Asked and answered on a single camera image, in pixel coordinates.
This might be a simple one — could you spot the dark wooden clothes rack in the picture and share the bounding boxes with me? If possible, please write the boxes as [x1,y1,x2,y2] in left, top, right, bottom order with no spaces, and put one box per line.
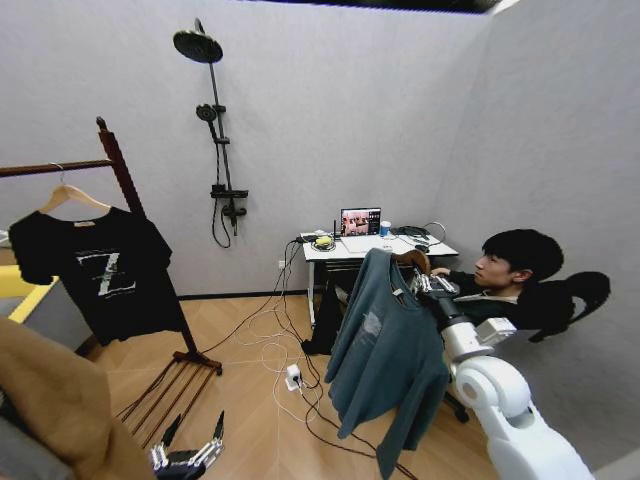
[0,115,224,451]

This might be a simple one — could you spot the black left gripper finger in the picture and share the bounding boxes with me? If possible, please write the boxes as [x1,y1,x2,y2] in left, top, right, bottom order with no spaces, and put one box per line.
[149,412,182,474]
[191,409,226,474]

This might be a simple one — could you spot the black Z-print T-shirt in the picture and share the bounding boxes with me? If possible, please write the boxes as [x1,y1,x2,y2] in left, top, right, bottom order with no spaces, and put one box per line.
[8,206,189,348]

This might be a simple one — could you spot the black floor cable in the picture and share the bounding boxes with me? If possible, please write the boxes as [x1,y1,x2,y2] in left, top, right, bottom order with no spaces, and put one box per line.
[212,238,417,480]

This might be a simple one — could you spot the black hand shower head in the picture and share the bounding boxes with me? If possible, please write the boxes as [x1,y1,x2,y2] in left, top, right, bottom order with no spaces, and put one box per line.
[194,103,227,124]

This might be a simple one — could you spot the white desk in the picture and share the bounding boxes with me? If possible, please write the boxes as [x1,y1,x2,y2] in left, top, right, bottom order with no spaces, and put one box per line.
[301,232,460,329]

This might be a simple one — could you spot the white floor cable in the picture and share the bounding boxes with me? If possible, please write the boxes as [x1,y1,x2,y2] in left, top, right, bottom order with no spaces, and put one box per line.
[247,307,322,427]

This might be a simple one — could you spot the black shower hose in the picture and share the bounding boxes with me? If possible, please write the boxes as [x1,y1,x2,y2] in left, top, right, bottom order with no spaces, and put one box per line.
[209,121,237,250]

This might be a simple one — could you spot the light wooden clothes hanger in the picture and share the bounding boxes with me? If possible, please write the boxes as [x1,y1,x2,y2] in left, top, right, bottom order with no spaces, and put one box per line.
[38,162,112,215]

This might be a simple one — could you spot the tan brown garment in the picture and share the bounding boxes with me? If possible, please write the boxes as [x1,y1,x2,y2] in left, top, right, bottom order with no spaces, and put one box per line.
[0,315,154,480]

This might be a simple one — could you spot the grey sofa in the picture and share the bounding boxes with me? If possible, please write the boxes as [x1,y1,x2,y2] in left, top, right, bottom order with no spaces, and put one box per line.
[0,414,76,480]

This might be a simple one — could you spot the dark wooden clothes hanger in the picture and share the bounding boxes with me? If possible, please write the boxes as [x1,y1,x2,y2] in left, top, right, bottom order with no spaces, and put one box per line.
[387,248,432,275]

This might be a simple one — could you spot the teal long-sleeve garment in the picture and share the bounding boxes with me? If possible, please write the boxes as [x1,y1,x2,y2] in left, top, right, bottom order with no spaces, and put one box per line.
[324,248,451,480]

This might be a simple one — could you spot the person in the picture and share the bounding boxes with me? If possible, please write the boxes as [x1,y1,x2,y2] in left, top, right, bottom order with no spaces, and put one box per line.
[301,228,566,357]

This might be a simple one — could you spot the black office chair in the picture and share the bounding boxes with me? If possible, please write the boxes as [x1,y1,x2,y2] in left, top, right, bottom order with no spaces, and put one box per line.
[442,271,612,425]

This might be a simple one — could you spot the black cables on desk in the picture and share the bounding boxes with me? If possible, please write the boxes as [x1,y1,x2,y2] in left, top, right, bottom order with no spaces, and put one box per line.
[397,219,446,254]

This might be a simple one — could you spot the black shower column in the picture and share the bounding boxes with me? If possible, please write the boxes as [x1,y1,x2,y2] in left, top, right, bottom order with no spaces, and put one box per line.
[172,17,250,237]

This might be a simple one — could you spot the silver laptop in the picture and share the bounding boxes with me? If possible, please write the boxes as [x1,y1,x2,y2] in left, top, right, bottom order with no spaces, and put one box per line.
[339,207,397,255]

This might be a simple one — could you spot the yellow and grey bench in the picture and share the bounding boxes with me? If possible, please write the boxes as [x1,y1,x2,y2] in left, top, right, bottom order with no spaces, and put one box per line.
[0,264,99,357]

